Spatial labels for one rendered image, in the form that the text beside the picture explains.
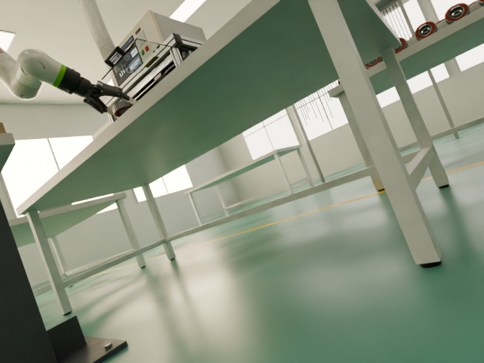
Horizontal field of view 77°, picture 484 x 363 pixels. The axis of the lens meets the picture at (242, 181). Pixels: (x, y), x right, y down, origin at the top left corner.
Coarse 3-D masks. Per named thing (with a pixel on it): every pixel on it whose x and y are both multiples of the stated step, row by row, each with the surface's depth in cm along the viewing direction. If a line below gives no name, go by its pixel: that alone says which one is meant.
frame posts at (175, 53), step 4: (172, 48) 140; (176, 48) 141; (172, 52) 141; (176, 52) 140; (188, 52) 148; (192, 52) 149; (172, 56) 141; (176, 56) 139; (180, 56) 141; (176, 60) 140; (180, 60) 141; (176, 64) 140; (108, 116) 178; (112, 116) 177; (112, 120) 176
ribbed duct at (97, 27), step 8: (80, 0) 302; (88, 0) 301; (88, 8) 299; (96, 8) 303; (88, 16) 299; (96, 16) 299; (88, 24) 303; (96, 24) 297; (104, 24) 304; (96, 32) 296; (104, 32) 298; (96, 40) 297; (104, 40) 294; (104, 48) 291; (112, 48) 295; (104, 56) 291; (112, 80) 282
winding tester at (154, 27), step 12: (144, 24) 154; (156, 24) 150; (168, 24) 158; (180, 24) 166; (132, 36) 160; (144, 36) 155; (156, 36) 150; (168, 36) 155; (192, 36) 171; (204, 36) 180
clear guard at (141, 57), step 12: (132, 48) 131; (144, 48) 134; (156, 48) 137; (168, 48) 141; (180, 48) 145; (120, 60) 136; (132, 60) 140; (144, 60) 143; (156, 60) 147; (108, 72) 131; (132, 72) 149; (144, 72) 154
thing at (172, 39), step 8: (168, 40) 142; (176, 40) 140; (184, 40) 145; (192, 40) 150; (184, 48) 148; (192, 48) 151; (168, 72) 174; (128, 80) 164; (136, 80) 160; (152, 80) 176; (128, 88) 166; (144, 88) 182; (136, 96) 188; (112, 104) 178
